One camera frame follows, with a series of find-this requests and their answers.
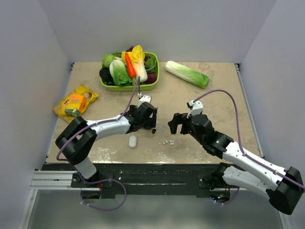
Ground white earbud charging case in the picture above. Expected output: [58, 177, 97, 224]
[128, 135, 137, 148]

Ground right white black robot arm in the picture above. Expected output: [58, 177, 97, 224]
[168, 113, 305, 215]

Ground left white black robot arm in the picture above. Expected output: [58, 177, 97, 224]
[55, 102, 158, 182]

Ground green plastic vegetable tray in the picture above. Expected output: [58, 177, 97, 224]
[100, 52, 160, 92]

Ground purple beet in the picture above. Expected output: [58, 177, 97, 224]
[145, 73, 157, 84]

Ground napa cabbage on table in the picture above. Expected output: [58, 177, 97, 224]
[165, 61, 210, 89]

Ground orange toy carrot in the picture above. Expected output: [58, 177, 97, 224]
[125, 52, 137, 78]

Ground dark green spinach leaves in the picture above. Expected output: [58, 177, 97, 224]
[144, 58, 157, 73]

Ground green white bok choy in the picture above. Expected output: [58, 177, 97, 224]
[109, 60, 132, 87]

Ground dark black vegetable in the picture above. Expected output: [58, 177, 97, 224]
[99, 67, 113, 84]

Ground yellow leaf cabbage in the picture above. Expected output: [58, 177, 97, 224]
[121, 45, 148, 83]

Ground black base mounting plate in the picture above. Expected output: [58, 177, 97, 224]
[71, 163, 236, 198]

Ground round green vegetable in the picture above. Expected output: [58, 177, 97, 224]
[102, 54, 116, 68]

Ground orange green small box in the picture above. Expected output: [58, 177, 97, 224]
[64, 94, 85, 117]

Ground yellow snack bag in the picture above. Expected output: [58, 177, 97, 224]
[53, 84, 99, 123]

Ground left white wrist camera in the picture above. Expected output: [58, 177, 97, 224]
[138, 94, 152, 106]

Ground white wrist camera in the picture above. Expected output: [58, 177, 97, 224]
[138, 94, 152, 106]
[187, 100, 203, 118]

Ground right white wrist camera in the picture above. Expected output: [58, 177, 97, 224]
[187, 100, 203, 118]

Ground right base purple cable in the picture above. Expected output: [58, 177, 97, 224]
[213, 186, 241, 206]

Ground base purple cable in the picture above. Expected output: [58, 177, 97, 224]
[213, 186, 241, 206]
[76, 174, 128, 211]

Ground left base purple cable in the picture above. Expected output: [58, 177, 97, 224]
[76, 174, 128, 211]

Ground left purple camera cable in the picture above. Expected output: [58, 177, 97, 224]
[56, 76, 142, 162]

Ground aluminium front rail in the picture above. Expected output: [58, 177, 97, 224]
[30, 171, 99, 191]

